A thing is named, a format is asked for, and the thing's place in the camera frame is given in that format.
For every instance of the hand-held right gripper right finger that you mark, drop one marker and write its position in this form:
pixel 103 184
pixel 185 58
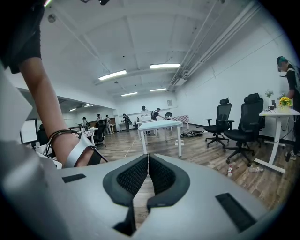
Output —
pixel 168 180

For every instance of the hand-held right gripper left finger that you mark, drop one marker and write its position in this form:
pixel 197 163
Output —
pixel 124 178

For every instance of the person's right forearm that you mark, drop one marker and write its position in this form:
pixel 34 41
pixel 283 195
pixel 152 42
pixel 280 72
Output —
pixel 44 93

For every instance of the person's right hand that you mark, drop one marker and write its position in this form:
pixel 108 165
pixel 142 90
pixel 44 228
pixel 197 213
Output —
pixel 68 146

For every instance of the white rectangular table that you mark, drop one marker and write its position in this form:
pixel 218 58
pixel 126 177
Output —
pixel 159 125

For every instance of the checkered tablecloth table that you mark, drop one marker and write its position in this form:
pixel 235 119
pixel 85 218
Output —
pixel 88 134
pixel 180 118

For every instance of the clear plastic bottle red label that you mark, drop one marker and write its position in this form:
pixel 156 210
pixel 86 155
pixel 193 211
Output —
pixel 230 170

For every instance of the long ceiling light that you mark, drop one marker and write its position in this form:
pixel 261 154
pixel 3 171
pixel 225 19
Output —
pixel 158 89
pixel 112 75
pixel 129 94
pixel 165 66

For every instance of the black mesh office chair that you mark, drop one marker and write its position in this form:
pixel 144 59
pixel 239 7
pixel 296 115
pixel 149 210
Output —
pixel 249 117
pixel 222 114

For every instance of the computer monitor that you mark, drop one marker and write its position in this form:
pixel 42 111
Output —
pixel 29 131

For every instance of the black mug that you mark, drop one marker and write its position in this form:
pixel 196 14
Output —
pixel 271 107

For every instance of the white standing desk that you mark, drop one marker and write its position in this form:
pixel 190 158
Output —
pixel 279 113

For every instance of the small green plant in vase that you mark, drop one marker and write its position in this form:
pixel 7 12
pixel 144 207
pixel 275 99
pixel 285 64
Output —
pixel 269 93

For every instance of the sunflower bouquet in vase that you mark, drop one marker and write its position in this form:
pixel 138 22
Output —
pixel 285 102

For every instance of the white ceiling pipes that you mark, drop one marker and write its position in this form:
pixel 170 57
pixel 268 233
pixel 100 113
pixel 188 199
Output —
pixel 211 44

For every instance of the round ceiling smoke detector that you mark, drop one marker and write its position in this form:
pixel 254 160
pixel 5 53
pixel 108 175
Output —
pixel 52 18

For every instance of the person's black shirt sleeve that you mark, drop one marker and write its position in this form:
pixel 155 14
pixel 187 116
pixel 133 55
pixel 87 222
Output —
pixel 21 35

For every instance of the wall poster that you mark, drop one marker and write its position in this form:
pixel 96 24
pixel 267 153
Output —
pixel 170 103

